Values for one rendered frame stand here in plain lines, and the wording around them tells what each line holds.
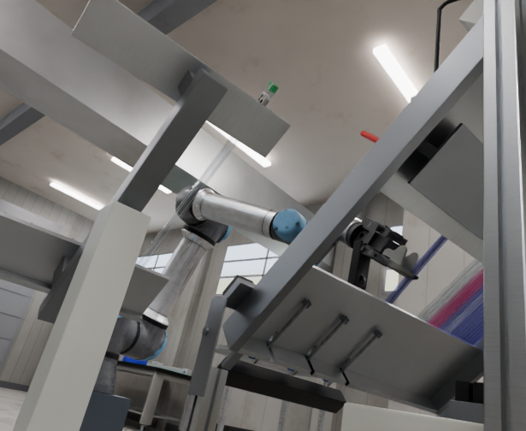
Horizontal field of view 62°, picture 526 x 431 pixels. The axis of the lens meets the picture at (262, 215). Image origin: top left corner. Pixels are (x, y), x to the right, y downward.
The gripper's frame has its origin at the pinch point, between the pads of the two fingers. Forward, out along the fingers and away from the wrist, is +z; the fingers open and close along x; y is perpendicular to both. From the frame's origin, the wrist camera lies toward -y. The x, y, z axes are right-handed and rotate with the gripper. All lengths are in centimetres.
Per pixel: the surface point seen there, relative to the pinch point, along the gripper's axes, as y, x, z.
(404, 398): -26.2, 21.9, 0.4
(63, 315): -26, -63, 8
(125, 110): -7, 0, -375
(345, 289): -8.2, -16.2, 1.8
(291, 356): -25.8, -16.3, -1.1
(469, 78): 29.5, -31.4, 15.7
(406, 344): -13.7, 11.1, 0.4
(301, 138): 76, 222, -442
